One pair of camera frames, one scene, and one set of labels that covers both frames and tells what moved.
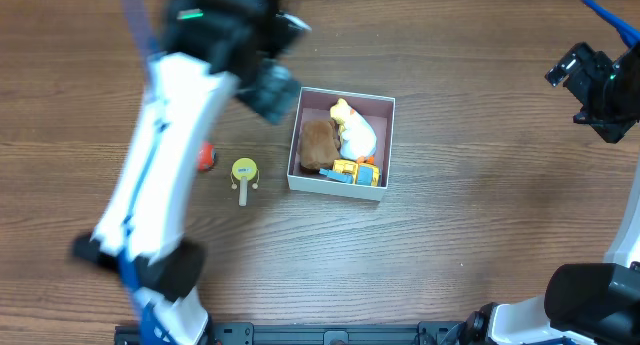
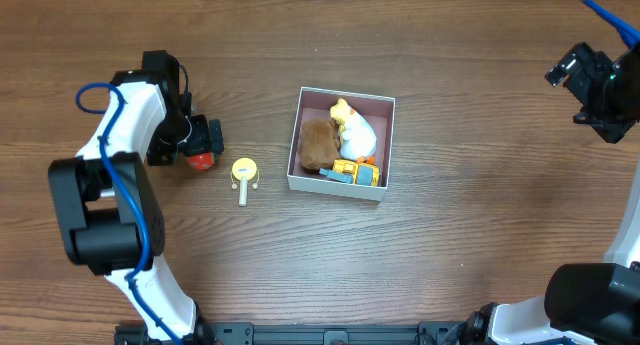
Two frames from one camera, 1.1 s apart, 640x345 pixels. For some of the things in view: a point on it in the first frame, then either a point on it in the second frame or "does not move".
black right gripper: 578,69 does not move
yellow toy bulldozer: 353,172 does not move
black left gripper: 270,97 -> 206,136
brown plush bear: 319,147 does not move
